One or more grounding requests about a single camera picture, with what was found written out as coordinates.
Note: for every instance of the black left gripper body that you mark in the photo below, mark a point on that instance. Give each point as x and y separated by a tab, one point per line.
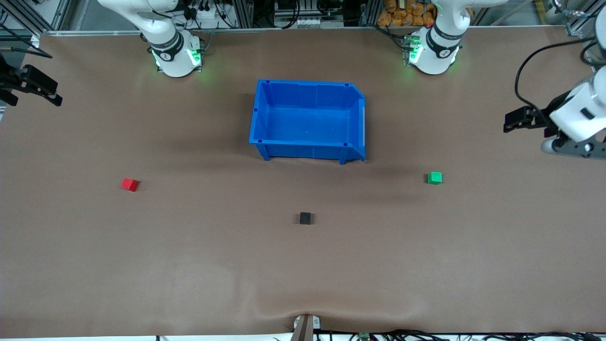
543	116

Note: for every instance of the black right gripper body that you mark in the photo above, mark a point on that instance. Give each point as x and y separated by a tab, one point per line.
14	80

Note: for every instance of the small green cube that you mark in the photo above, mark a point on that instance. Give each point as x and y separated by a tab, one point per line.
434	178

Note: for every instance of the small red cube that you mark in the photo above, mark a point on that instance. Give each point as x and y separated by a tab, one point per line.
129	184

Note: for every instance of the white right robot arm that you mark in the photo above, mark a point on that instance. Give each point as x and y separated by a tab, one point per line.
165	38

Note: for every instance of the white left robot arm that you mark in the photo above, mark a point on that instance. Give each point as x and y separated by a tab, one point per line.
435	52

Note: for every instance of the small black cube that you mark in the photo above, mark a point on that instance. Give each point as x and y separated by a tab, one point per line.
306	218

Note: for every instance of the orange mesh bag pile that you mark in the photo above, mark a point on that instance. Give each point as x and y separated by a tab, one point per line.
407	13

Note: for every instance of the white power strip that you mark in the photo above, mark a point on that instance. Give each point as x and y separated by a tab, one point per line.
204	16

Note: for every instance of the blue plastic storage bin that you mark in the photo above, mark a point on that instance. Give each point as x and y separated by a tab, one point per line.
307	121

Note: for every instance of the brown table mat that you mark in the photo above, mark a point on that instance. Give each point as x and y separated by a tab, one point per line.
189	265

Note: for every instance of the small green circuit board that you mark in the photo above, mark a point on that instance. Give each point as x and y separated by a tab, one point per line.
364	336

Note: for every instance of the metal table clamp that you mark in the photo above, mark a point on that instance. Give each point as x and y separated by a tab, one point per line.
305	327

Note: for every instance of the aluminium frame post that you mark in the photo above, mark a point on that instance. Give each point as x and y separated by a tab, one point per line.
28	14
582	19

